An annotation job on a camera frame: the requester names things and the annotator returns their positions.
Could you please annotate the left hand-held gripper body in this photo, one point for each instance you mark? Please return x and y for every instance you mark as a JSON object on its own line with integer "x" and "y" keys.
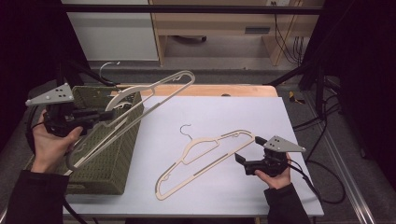
{"x": 62, "y": 119}

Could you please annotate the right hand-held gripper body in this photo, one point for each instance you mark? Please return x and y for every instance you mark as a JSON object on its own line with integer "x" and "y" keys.
{"x": 267, "y": 163}

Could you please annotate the green woven basket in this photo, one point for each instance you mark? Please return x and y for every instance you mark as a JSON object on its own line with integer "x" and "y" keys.
{"x": 106, "y": 161}

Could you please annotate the beige slim clothes hanger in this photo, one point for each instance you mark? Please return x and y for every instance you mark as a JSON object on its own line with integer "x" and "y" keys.
{"x": 199, "y": 141}
{"x": 155, "y": 104}

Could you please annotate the person's right hand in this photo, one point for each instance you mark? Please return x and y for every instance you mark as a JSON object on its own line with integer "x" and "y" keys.
{"x": 278, "y": 180}

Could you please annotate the person's left hand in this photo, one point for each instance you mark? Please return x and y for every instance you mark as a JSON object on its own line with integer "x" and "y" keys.
{"x": 49, "y": 149}

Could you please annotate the white table sheet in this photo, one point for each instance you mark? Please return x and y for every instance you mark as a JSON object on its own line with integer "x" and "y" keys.
{"x": 224, "y": 112}

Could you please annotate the yellow and black tool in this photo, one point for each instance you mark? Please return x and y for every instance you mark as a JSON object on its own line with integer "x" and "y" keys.
{"x": 294, "y": 99}

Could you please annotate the white cabinet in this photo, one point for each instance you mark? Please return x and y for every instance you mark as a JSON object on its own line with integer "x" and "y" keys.
{"x": 115, "y": 37}

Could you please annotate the light wooden desk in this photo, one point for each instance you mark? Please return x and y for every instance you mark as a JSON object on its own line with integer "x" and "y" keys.
{"x": 211, "y": 23}

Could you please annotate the black slanted frame strut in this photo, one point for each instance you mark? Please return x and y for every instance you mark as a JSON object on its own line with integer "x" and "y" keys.
{"x": 90, "y": 74}
{"x": 292, "y": 73}

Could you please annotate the aluminium rail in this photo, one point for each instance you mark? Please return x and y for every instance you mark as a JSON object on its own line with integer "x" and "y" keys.
{"x": 348, "y": 180}
{"x": 2, "y": 214}

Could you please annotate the black horizontal frame bar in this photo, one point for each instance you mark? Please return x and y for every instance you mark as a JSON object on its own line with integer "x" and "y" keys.
{"x": 186, "y": 9}

